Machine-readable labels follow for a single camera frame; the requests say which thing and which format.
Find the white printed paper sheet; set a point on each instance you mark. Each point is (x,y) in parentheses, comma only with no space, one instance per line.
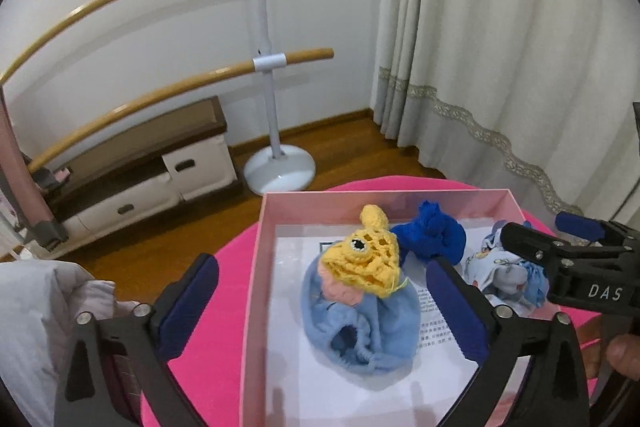
(435,337)

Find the person's right hand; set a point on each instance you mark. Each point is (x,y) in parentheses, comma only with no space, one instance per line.
(622,354)

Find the light blue printed cloth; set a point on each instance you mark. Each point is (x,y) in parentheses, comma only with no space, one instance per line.
(505,282)

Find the cream curtain with lace trim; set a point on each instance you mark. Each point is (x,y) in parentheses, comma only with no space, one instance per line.
(500,32)

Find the pink and grey frame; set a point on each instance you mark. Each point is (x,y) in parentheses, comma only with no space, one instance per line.
(20,177)

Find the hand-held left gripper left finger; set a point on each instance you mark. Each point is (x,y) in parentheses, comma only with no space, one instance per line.
(185,309)

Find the light blue knit sock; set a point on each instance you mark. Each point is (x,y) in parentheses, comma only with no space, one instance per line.
(395,329)

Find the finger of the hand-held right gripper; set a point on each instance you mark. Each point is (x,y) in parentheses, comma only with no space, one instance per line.
(580,224)
(532,247)

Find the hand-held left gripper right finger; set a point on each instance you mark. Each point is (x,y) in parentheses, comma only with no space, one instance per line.
(457,312)

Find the low brown and white cabinet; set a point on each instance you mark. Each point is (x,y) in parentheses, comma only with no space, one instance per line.
(150,157)

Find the white stand with wooden bars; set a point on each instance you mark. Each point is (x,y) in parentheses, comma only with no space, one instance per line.
(272,107)

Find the royal blue balled socks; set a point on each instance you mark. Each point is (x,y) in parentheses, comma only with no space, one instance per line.
(437,232)

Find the yellow crocheted hat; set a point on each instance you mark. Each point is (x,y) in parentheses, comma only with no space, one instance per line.
(365,267)

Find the pink cardboard box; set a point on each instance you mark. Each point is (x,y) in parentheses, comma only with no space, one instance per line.
(260,307)

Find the white quilted blanket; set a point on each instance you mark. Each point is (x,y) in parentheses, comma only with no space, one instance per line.
(35,317)

